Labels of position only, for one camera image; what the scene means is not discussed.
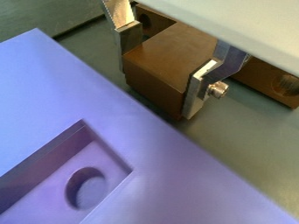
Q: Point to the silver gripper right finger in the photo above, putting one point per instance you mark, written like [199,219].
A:
[206,80]

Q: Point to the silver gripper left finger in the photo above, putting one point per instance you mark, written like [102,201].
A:
[127,29]

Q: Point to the brown T-shaped block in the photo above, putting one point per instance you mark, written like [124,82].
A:
[159,65]

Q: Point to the purple base block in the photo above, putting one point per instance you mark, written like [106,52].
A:
[88,158]

